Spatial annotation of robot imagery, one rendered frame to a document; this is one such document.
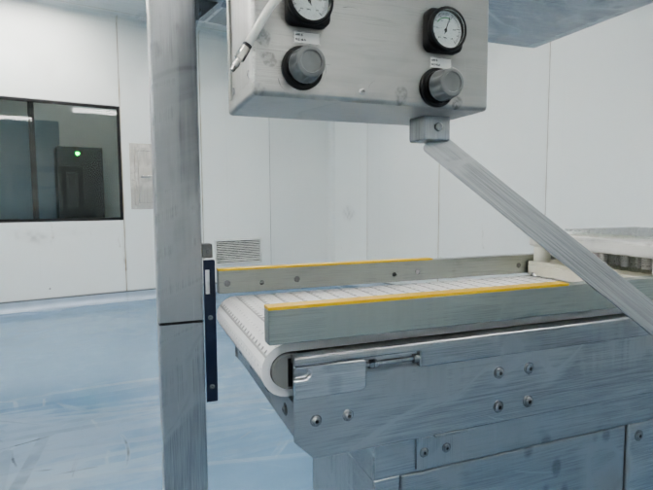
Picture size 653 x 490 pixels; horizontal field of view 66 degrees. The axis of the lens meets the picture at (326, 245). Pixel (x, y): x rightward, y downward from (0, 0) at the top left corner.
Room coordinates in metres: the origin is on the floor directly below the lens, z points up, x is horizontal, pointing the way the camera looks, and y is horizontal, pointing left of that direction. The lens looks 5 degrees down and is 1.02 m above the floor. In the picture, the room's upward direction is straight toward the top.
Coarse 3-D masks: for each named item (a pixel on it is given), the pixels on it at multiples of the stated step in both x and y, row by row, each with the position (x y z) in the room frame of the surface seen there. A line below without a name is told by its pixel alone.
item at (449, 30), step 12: (432, 12) 0.44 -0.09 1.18; (444, 12) 0.44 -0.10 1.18; (456, 12) 0.44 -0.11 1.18; (432, 24) 0.44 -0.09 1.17; (444, 24) 0.44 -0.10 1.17; (456, 24) 0.44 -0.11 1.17; (432, 36) 0.44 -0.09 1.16; (444, 36) 0.44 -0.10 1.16; (456, 36) 0.45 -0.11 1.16; (432, 48) 0.44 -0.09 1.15; (444, 48) 0.44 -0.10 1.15; (456, 48) 0.44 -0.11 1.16
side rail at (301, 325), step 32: (544, 288) 0.54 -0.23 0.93; (576, 288) 0.56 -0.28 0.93; (640, 288) 0.59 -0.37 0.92; (288, 320) 0.44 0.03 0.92; (320, 320) 0.45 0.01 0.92; (352, 320) 0.46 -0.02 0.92; (384, 320) 0.47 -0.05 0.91; (416, 320) 0.48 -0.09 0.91; (448, 320) 0.50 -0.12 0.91; (480, 320) 0.51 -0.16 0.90
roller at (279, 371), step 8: (288, 352) 0.45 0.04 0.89; (280, 360) 0.44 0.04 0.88; (288, 360) 0.45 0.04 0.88; (272, 368) 0.44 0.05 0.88; (280, 368) 0.44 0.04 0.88; (288, 368) 0.45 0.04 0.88; (272, 376) 0.44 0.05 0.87; (280, 376) 0.44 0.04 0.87; (288, 376) 0.45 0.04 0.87; (280, 384) 0.44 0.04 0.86; (288, 384) 0.45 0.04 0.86
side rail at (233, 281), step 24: (360, 264) 0.76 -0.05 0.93; (384, 264) 0.77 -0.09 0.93; (408, 264) 0.79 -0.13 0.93; (432, 264) 0.80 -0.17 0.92; (456, 264) 0.82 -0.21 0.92; (480, 264) 0.84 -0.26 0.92; (504, 264) 0.86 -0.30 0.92; (240, 288) 0.69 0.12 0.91; (264, 288) 0.71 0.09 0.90; (288, 288) 0.72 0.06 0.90
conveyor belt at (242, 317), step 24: (360, 288) 0.75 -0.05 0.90; (384, 288) 0.75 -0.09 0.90; (408, 288) 0.75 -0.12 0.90; (432, 288) 0.74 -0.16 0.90; (456, 288) 0.74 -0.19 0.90; (240, 312) 0.60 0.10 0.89; (576, 312) 0.58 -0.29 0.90; (600, 312) 0.59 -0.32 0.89; (240, 336) 0.54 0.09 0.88; (360, 336) 0.48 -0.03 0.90; (384, 336) 0.49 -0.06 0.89; (408, 336) 0.50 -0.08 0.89; (264, 360) 0.45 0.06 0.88; (264, 384) 0.45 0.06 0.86
